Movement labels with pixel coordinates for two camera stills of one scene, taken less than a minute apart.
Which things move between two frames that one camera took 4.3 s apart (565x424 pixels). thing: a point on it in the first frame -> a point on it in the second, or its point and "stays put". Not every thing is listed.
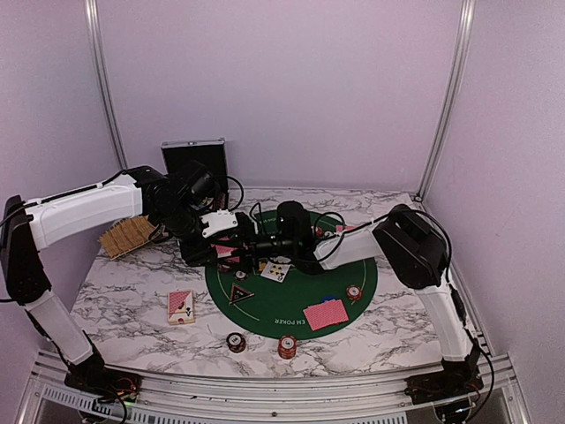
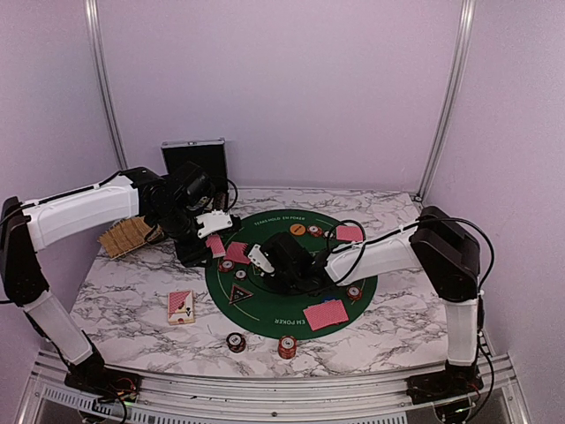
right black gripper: x=250 y=255 -> x=277 y=286
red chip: x=354 y=292 stays put
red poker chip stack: x=287 y=346 stays put
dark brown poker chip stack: x=236 y=342 stays put
